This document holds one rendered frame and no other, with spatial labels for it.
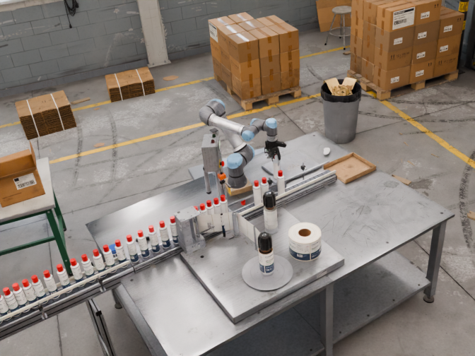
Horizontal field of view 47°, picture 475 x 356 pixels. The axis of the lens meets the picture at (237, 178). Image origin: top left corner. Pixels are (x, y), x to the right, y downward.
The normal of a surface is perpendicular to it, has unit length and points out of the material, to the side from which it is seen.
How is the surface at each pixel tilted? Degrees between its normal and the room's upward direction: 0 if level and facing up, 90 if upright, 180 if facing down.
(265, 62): 89
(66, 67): 90
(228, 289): 0
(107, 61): 90
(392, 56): 87
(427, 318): 0
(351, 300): 1
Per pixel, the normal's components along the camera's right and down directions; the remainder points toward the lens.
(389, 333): -0.09, -0.83
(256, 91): 0.40, 0.51
